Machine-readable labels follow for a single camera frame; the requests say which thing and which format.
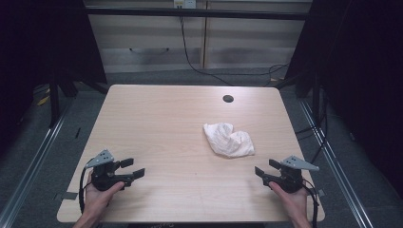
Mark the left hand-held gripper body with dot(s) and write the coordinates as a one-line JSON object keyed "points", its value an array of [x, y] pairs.
{"points": [[103, 177]]}

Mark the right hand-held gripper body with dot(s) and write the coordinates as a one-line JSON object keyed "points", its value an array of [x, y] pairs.
{"points": [[290, 182]]}

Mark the person's right hand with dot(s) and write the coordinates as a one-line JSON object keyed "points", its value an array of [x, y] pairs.
{"points": [[293, 201]]}

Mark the person's left hand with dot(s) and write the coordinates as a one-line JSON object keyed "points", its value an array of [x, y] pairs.
{"points": [[96, 199]]}

